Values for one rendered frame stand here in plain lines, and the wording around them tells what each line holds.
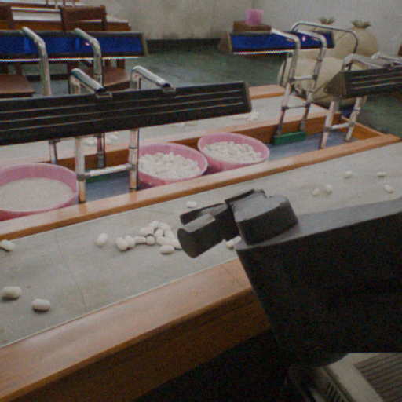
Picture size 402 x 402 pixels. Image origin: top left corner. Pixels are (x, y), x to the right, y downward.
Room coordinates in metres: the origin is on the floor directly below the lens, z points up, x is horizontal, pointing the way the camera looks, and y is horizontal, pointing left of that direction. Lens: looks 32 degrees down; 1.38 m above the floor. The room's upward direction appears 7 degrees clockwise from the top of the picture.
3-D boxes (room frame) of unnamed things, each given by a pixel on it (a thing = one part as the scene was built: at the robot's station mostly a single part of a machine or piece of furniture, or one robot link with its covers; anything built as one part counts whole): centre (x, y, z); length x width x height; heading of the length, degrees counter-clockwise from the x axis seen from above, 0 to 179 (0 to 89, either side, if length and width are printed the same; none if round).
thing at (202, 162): (1.23, 0.13, 0.72); 0.27 x 0.27 x 0.10
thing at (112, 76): (3.18, 0.87, 0.45); 0.44 x 0.43 x 0.91; 149
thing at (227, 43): (1.88, -0.26, 1.08); 0.62 x 0.08 x 0.07; 128
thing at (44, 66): (1.23, 0.46, 0.90); 0.20 x 0.19 x 0.45; 128
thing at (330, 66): (4.03, -1.07, 0.40); 0.74 x 0.56 x 0.38; 130
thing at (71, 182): (0.96, 0.48, 0.72); 0.27 x 0.27 x 0.10
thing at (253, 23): (6.89, -0.45, 0.32); 0.42 x 0.42 x 0.64; 39
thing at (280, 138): (1.82, -0.31, 0.90); 0.20 x 0.19 x 0.45; 128
